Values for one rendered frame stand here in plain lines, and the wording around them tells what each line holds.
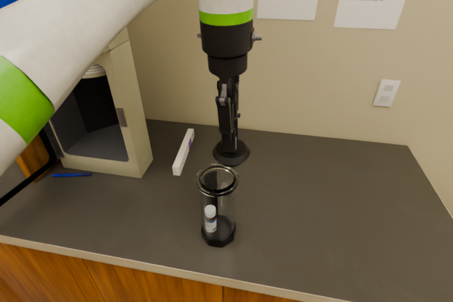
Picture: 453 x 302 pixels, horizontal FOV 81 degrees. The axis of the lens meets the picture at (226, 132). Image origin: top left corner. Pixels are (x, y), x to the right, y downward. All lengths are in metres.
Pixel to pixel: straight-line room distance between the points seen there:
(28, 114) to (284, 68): 0.97
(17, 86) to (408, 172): 1.18
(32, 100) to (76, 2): 0.13
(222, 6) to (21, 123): 0.30
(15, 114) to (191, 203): 0.69
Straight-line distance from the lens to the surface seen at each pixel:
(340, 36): 1.13
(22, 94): 0.31
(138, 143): 0.98
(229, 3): 0.45
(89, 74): 0.92
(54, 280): 1.28
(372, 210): 1.01
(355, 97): 1.24
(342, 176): 1.09
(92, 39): 0.37
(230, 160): 0.62
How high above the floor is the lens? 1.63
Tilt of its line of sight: 34 degrees down
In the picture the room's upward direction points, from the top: straight up
